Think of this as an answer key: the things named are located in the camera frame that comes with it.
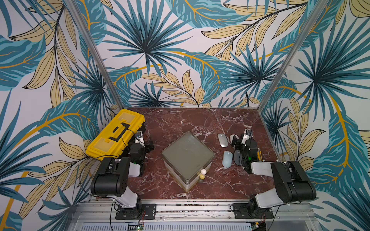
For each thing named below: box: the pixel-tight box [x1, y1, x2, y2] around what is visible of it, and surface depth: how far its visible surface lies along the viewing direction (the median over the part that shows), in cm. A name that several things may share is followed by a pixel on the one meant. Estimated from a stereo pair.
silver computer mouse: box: [217, 133, 229, 148], surface depth 102 cm
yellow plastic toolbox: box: [85, 108, 146, 162], surface depth 85 cm
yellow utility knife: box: [256, 148, 264, 162], surface depth 95 cm
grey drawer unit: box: [161, 131, 216, 193], surface depth 74 cm
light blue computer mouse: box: [222, 150, 233, 168], surface depth 92 cm
